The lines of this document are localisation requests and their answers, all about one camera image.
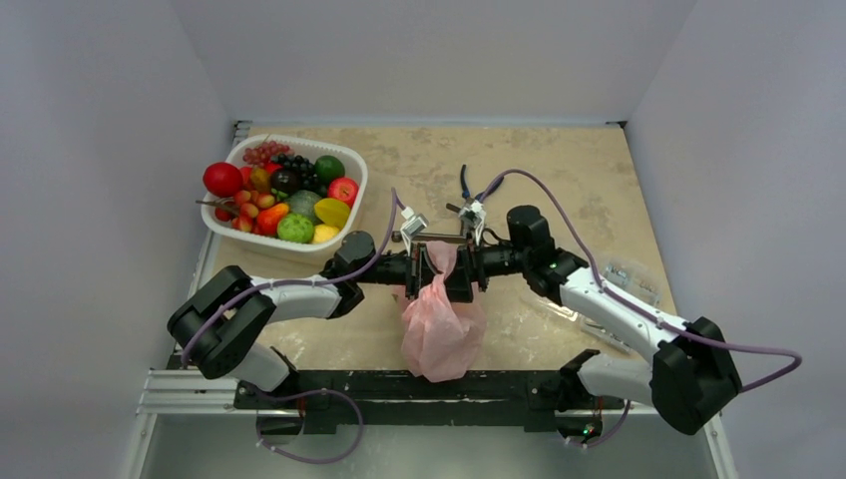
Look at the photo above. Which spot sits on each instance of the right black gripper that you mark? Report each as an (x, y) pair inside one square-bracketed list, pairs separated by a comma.
[(473, 265)]

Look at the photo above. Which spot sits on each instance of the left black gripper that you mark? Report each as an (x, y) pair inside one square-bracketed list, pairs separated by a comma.
[(418, 270)]

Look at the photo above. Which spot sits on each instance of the pink plastic bag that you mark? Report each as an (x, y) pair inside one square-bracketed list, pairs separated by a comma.
[(442, 339)]

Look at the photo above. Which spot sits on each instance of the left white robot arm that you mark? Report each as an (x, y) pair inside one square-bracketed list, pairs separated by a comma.
[(218, 327)]

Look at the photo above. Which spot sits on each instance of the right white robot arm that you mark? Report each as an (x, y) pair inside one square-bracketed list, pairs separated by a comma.
[(681, 371)]

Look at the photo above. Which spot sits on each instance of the small yellow fake lemon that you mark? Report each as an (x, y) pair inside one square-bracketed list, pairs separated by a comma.
[(323, 233)]

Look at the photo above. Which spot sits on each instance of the yellow fake starfruit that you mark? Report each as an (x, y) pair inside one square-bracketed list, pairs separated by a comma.
[(332, 212)]

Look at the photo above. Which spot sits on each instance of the small red fake apple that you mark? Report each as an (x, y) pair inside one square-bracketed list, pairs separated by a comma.
[(344, 190)]

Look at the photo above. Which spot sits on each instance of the green fake custard apple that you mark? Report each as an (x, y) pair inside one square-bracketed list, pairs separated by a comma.
[(295, 228)]

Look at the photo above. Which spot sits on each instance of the green fake avocado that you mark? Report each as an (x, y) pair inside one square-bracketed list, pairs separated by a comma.
[(302, 203)]

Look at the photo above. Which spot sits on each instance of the green fake lime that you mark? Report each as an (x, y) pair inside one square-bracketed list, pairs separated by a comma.
[(328, 168)]

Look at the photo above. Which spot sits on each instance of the black fake grapes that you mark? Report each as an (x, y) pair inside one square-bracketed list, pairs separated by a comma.
[(304, 167)]

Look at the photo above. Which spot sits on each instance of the red orange fake mango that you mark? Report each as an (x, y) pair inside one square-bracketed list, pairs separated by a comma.
[(267, 221)]

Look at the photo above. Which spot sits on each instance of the dark purple fake fruit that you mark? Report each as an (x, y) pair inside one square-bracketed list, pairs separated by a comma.
[(284, 183)]

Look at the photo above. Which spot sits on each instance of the red fake grapes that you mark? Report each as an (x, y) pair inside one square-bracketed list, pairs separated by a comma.
[(267, 152)]

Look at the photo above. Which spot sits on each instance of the white fruit basket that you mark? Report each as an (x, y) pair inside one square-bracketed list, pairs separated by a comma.
[(233, 217)]

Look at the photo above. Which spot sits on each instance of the clear plastic screw box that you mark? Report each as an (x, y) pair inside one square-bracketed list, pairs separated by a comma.
[(569, 282)]

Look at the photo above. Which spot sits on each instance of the grey metal faucet handle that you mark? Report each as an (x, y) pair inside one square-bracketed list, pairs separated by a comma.
[(427, 236)]

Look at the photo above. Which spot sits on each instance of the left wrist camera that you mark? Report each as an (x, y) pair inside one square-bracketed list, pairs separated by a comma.
[(414, 224)]

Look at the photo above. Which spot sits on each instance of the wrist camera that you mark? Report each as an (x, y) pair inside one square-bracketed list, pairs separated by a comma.
[(414, 224), (472, 217)]

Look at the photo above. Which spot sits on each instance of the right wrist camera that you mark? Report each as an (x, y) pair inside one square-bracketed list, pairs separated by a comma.
[(472, 217)]

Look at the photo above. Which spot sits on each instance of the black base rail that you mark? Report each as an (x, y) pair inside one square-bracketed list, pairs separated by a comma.
[(534, 400)]

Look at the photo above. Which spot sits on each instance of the aluminium frame rail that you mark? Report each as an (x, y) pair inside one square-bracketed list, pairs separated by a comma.
[(185, 392)]

